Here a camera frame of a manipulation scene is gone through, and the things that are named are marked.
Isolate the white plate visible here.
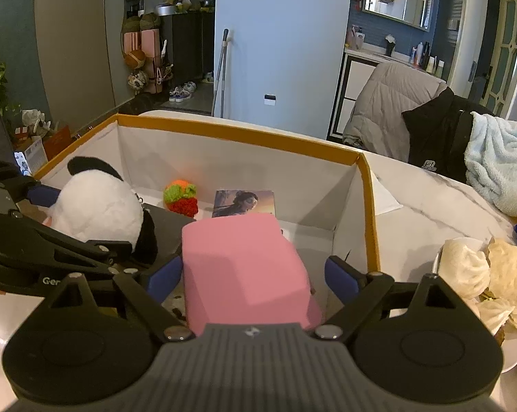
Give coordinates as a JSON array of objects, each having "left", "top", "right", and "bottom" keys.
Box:
[{"left": 432, "top": 236, "right": 517, "bottom": 374}]

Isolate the group of bottles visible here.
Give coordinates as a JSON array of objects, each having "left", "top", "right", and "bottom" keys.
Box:
[{"left": 411, "top": 42, "right": 446, "bottom": 73}]

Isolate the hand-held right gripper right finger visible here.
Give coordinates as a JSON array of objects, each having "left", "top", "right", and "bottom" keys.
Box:
[{"left": 312, "top": 255, "right": 478, "bottom": 343}]

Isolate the flat black box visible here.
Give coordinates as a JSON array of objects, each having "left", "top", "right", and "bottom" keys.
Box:
[{"left": 134, "top": 204, "right": 196, "bottom": 275}]

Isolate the grey puffer jacket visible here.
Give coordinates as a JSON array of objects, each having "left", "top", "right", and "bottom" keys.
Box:
[{"left": 342, "top": 61, "right": 450, "bottom": 164}]

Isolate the pink rectangular box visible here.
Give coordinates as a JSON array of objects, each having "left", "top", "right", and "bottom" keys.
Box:
[{"left": 181, "top": 214, "right": 323, "bottom": 335}]

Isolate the black sideboard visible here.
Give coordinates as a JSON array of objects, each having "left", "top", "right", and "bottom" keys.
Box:
[{"left": 159, "top": 11, "right": 216, "bottom": 95}]

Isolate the white steamed bun toy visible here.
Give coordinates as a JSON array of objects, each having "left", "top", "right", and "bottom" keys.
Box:
[{"left": 438, "top": 238, "right": 491, "bottom": 301}]

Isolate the red-brown box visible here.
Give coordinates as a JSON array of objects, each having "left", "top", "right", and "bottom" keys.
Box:
[{"left": 44, "top": 125, "right": 72, "bottom": 159}]

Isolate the light blue fleece blanket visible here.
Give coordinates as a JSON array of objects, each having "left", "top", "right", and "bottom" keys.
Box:
[{"left": 464, "top": 112, "right": 517, "bottom": 217}]

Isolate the white paper sheet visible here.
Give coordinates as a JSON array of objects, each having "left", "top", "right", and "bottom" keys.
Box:
[{"left": 370, "top": 169, "right": 404, "bottom": 214}]

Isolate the cream dumpling toy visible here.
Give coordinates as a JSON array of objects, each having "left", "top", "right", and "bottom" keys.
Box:
[{"left": 475, "top": 298, "right": 517, "bottom": 336}]

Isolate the orange green red knitted toy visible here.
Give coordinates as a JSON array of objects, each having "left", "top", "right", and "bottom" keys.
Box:
[{"left": 163, "top": 179, "right": 199, "bottom": 216}]

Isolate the mop with grey handle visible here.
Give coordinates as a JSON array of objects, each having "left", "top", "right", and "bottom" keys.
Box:
[{"left": 210, "top": 28, "right": 231, "bottom": 117}]

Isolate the soccer ball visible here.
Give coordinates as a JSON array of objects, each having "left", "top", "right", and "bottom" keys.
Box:
[{"left": 127, "top": 70, "right": 148, "bottom": 91}]

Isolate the panda plush toy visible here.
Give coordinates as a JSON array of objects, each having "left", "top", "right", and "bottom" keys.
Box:
[{"left": 48, "top": 156, "right": 158, "bottom": 264}]

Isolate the tan wrinkled bun toy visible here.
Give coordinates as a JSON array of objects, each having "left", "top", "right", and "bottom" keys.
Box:
[{"left": 486, "top": 237, "right": 517, "bottom": 307}]

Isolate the glass panel door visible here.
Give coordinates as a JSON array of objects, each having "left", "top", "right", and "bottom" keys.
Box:
[{"left": 482, "top": 0, "right": 517, "bottom": 121}]

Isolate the orange-rimmed cardboard box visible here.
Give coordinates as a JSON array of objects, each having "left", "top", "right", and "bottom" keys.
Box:
[{"left": 33, "top": 114, "right": 381, "bottom": 322}]

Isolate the black jacket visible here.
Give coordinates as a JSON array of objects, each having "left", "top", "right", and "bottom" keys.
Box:
[{"left": 402, "top": 87, "right": 495, "bottom": 183}]

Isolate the white printed box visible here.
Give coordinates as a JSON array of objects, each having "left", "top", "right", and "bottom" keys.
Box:
[{"left": 13, "top": 137, "right": 48, "bottom": 176}]

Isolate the pair of white sneakers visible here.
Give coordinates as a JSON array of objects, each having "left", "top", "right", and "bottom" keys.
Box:
[{"left": 169, "top": 81, "right": 198, "bottom": 103}]

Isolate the metal bowl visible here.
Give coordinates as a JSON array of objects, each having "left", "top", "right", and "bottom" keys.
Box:
[{"left": 155, "top": 2, "right": 186, "bottom": 16}]

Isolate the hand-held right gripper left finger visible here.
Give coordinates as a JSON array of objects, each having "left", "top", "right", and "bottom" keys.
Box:
[{"left": 48, "top": 255, "right": 196, "bottom": 343}]

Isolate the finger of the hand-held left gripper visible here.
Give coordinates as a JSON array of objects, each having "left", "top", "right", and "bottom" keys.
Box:
[
  {"left": 0, "top": 159, "right": 62, "bottom": 207},
  {"left": 0, "top": 212, "right": 133, "bottom": 273}
]

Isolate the picture card with woman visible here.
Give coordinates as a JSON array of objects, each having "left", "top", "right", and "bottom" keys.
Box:
[{"left": 211, "top": 189, "right": 278, "bottom": 219}]

